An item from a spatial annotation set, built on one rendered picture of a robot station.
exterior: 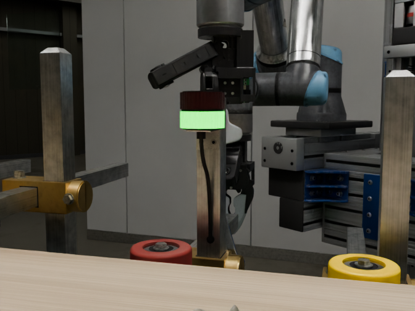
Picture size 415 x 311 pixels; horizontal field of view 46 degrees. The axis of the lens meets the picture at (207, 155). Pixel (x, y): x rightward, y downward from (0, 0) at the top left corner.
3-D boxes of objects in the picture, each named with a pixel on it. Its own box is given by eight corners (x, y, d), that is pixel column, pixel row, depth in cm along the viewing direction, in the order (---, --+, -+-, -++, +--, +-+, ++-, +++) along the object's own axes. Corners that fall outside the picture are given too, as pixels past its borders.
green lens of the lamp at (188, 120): (188, 126, 70) (188, 110, 69) (229, 126, 68) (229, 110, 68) (173, 128, 64) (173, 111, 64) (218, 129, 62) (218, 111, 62)
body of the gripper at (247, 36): (255, 106, 75) (255, 26, 74) (199, 106, 75) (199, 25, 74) (247, 106, 83) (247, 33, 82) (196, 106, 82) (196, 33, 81)
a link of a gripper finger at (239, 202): (251, 229, 109) (251, 188, 108) (245, 236, 103) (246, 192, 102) (237, 228, 110) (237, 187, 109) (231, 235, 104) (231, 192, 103)
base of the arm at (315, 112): (316, 119, 163) (317, 89, 162) (356, 120, 152) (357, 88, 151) (286, 120, 154) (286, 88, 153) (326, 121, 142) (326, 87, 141)
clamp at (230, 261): (160, 274, 78) (160, 244, 77) (244, 283, 74) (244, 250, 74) (147, 287, 73) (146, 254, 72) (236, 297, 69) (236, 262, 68)
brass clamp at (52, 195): (24, 203, 84) (23, 174, 84) (95, 208, 80) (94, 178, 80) (0, 211, 78) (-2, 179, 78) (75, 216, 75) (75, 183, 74)
